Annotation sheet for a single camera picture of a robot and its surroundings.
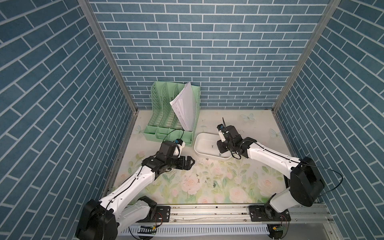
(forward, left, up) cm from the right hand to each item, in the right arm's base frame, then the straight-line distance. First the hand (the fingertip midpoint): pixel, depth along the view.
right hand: (220, 143), depth 88 cm
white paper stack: (+17, +23, +12) cm, 31 cm away
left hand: (-13, +16, +1) cm, 21 cm away
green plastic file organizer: (+20, +40, -11) cm, 46 cm away
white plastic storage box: (+5, +9, -13) cm, 16 cm away
